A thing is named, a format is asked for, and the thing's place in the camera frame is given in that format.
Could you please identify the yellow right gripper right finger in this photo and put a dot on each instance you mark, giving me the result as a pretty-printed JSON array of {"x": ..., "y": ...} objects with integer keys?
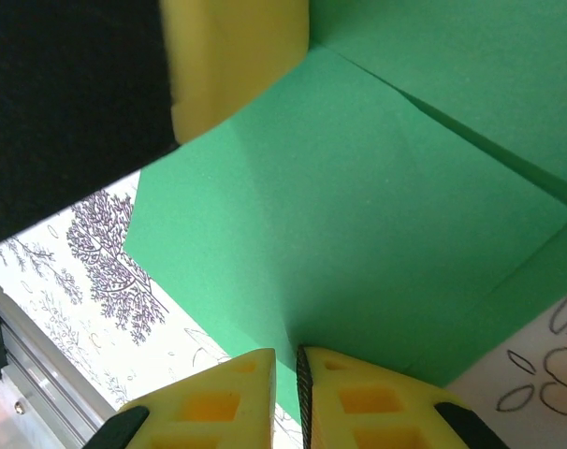
[{"x": 372, "y": 411}]

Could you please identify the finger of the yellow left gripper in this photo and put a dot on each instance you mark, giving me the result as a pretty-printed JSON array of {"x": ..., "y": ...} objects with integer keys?
[{"x": 236, "y": 56}]

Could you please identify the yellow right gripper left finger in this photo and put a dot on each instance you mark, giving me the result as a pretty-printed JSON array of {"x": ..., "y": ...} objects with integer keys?
[{"x": 208, "y": 407}]

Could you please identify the green paper sheet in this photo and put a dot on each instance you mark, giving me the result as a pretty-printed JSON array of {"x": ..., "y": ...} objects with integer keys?
[{"x": 335, "y": 210}]

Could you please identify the aluminium mounting beam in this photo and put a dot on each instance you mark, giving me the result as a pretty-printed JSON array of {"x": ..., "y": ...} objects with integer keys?
[{"x": 40, "y": 397}]

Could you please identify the floral patterned table cover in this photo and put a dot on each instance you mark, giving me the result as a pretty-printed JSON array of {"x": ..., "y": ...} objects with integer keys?
[{"x": 77, "y": 290}]

